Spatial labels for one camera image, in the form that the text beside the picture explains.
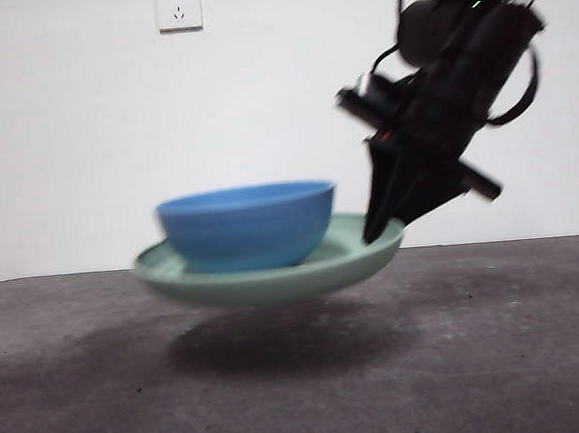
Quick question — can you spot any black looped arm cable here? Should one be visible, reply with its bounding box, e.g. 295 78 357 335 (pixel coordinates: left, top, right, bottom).
480 38 547 130

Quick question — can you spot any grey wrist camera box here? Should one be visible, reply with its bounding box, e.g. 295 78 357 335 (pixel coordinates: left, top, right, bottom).
356 68 404 115

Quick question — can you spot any green round plate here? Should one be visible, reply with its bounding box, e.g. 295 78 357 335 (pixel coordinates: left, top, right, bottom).
129 207 410 319

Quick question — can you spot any blue ribbed bowl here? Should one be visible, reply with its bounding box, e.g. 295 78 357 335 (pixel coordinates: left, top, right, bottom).
153 177 343 279

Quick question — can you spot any white wall power socket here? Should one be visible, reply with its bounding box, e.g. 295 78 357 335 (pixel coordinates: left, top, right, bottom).
155 0 205 36

